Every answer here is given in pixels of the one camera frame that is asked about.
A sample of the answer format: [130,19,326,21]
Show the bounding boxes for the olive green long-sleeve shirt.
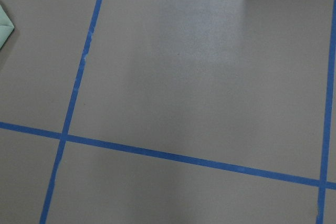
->
[0,6,14,48]

